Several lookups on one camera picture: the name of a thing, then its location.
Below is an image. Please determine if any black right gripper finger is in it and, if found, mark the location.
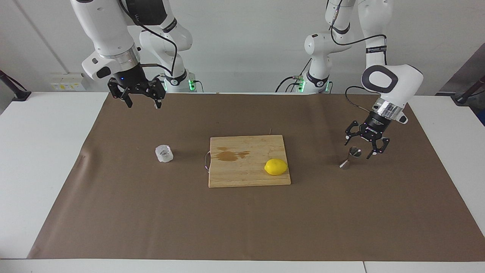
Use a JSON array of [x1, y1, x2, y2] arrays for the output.
[[146, 78, 166, 110], [108, 78, 134, 109]]

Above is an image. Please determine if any wooden cutting board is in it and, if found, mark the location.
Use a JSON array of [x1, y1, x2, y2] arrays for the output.
[[203, 135, 291, 188]]

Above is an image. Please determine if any yellow lemon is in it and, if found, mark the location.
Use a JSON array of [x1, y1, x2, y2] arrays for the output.
[[264, 158, 288, 176]]

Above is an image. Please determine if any clear textured glass cup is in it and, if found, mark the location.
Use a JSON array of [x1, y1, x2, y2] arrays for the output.
[[155, 144, 174, 163]]

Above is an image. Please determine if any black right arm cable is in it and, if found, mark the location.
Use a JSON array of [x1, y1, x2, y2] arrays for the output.
[[118, 0, 178, 78]]

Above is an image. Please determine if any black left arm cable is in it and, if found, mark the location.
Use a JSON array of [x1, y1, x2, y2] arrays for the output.
[[329, 0, 388, 113]]

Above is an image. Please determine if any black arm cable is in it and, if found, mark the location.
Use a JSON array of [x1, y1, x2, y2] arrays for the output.
[[118, 0, 178, 78], [329, 0, 388, 113]]

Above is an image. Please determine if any white wall socket box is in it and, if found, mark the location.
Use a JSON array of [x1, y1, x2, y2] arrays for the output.
[[50, 73, 87, 91]]

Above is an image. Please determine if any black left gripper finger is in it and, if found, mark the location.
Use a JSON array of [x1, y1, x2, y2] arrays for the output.
[[344, 121, 360, 146], [366, 136, 391, 160]]

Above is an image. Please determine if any black base cable bundle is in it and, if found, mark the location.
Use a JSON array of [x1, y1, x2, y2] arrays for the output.
[[275, 57, 313, 93]]

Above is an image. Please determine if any brown paper table mat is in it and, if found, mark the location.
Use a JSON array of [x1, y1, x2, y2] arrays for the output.
[[27, 92, 485, 262]]

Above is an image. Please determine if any steel double jigger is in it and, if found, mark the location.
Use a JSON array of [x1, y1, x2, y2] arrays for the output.
[[339, 147, 362, 169]]

